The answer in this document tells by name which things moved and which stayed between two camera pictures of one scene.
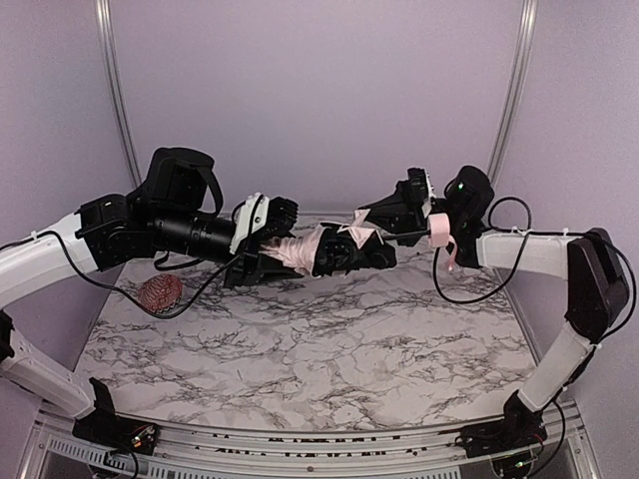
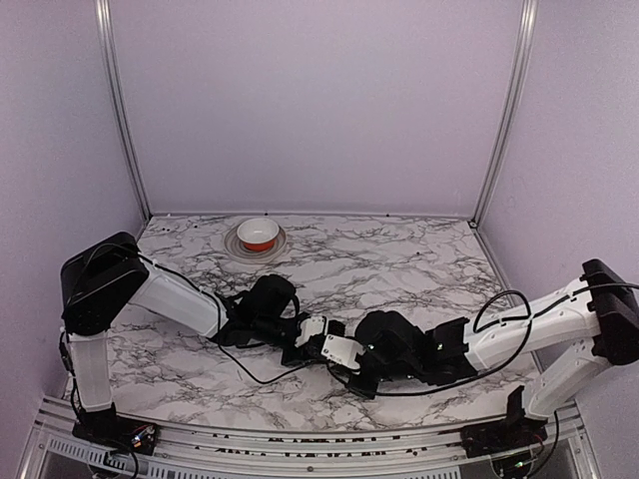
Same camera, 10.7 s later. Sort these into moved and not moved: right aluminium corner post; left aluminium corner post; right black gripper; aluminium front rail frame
Moved: right black gripper
Not moved: left aluminium corner post; right aluminium corner post; aluminium front rail frame
